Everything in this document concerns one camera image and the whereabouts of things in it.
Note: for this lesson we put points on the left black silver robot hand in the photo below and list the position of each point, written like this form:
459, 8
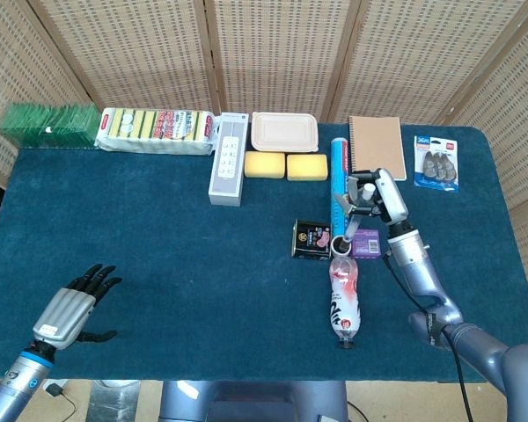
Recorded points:
63, 316

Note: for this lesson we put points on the right grey silver robot hand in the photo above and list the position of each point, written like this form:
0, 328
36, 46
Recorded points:
391, 198

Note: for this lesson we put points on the transparent test tube white cap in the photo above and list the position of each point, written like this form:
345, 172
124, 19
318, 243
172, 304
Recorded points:
368, 190

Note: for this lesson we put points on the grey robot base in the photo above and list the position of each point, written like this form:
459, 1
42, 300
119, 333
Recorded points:
255, 402

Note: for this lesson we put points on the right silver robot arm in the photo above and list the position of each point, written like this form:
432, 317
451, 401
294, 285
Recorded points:
415, 268

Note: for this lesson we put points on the small grey roll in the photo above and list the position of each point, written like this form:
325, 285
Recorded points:
335, 251

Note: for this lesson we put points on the small purple box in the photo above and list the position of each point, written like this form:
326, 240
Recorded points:
367, 246

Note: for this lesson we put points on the blue cling film roll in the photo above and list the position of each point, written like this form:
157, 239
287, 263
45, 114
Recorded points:
340, 171

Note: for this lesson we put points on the brown spiral notebook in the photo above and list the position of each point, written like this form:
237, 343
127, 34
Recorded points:
377, 140

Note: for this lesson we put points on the yellow sponge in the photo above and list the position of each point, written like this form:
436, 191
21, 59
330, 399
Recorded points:
307, 167
264, 165

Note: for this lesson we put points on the black luncheon meat can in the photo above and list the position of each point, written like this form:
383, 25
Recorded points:
310, 239

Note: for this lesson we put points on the metallic floor stand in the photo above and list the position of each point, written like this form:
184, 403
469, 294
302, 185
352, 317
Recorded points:
114, 400

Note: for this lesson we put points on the plastic drink bottle red label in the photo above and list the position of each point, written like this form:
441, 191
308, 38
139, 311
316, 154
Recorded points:
345, 299

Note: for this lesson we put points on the beige lidded food container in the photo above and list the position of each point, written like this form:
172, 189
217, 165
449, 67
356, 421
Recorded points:
283, 132

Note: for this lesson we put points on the blue table mat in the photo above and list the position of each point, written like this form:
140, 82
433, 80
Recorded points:
180, 264

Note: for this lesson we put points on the white power strip box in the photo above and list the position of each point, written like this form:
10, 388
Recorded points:
228, 162

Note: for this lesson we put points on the woven folding screen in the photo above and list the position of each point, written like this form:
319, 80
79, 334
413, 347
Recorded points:
281, 53

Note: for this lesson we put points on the green packaged sheet stack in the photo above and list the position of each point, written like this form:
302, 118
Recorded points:
48, 125

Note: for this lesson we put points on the packaged yellow sponge multipack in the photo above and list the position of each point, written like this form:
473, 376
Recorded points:
154, 132

